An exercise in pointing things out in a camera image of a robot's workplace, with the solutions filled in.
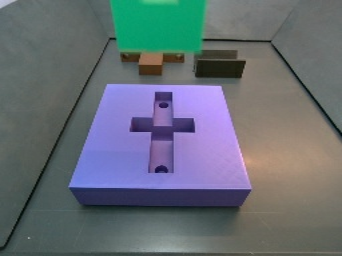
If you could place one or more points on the green U-shaped block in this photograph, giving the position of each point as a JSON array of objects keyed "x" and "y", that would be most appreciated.
[{"x": 159, "y": 25}]

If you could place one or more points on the purple board with cross slot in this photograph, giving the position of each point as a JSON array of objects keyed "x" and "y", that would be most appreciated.
[{"x": 162, "y": 149}]

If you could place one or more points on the brown T-shaped block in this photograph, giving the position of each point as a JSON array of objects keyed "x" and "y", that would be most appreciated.
[{"x": 150, "y": 62}]

